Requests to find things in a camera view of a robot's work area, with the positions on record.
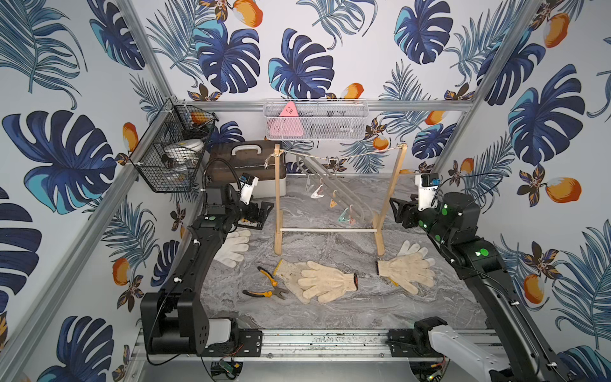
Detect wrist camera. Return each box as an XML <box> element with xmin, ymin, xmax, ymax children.
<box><xmin>239</xmin><ymin>173</ymin><xmax>259</xmax><ymax>205</ymax></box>
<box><xmin>415</xmin><ymin>174</ymin><xmax>439</xmax><ymax>211</ymax></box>

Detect black wire basket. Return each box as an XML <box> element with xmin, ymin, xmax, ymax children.
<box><xmin>130</xmin><ymin>100</ymin><xmax>219</xmax><ymax>194</ymax></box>

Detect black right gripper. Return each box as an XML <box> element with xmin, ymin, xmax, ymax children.
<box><xmin>390</xmin><ymin>190</ymin><xmax>453</xmax><ymax>251</ymax></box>

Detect beige glove red cuff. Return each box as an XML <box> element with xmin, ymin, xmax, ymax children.
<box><xmin>298</xmin><ymin>261</ymin><xmax>358</xmax><ymax>304</ymax></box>

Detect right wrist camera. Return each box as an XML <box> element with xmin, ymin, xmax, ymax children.
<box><xmin>415</xmin><ymin>174</ymin><xmax>439</xmax><ymax>211</ymax></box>

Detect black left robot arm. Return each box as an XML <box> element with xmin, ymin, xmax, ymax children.
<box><xmin>140</xmin><ymin>185</ymin><xmax>274</xmax><ymax>356</ymax></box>

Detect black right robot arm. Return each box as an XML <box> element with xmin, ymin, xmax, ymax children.
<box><xmin>389</xmin><ymin>193</ymin><xmax>577</xmax><ymax>381</ymax></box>

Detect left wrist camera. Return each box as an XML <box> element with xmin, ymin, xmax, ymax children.
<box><xmin>239</xmin><ymin>173</ymin><xmax>259</xmax><ymax>205</ymax></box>

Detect white glove left side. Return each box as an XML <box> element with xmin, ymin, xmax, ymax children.
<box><xmin>214</xmin><ymin>229</ymin><xmax>251</xmax><ymax>268</ymax></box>

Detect brown lidded storage box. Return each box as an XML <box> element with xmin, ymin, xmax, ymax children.
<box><xmin>210</xmin><ymin>140</ymin><xmax>286</xmax><ymax>199</ymax></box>

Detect wooden drying rack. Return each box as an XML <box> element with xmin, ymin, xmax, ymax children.
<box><xmin>271</xmin><ymin>142</ymin><xmax>410</xmax><ymax>257</ymax></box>

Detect clear mesh wall tray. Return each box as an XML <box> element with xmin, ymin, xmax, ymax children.
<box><xmin>263</xmin><ymin>100</ymin><xmax>369</xmax><ymax>141</ymax></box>

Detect yellow handled pliers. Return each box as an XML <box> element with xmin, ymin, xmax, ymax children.
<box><xmin>242</xmin><ymin>266</ymin><xmax>289</xmax><ymax>300</ymax></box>

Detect white object in basket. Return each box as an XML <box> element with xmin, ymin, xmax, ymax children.
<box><xmin>163</xmin><ymin>139</ymin><xmax>205</xmax><ymax>163</ymax></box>

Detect beige glove yellow cuff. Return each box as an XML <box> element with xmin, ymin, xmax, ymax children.
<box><xmin>273</xmin><ymin>259</ymin><xmax>310</xmax><ymax>305</ymax></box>

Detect pink triangular card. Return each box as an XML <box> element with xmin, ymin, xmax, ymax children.
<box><xmin>267</xmin><ymin>101</ymin><xmax>304</xmax><ymax>139</ymax></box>

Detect beige glove right side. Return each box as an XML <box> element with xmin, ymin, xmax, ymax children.
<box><xmin>376</xmin><ymin>240</ymin><xmax>435</xmax><ymax>295</ymax></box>

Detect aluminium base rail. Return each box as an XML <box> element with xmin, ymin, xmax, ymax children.
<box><xmin>135</xmin><ymin>326</ymin><xmax>507</xmax><ymax>364</ymax></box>

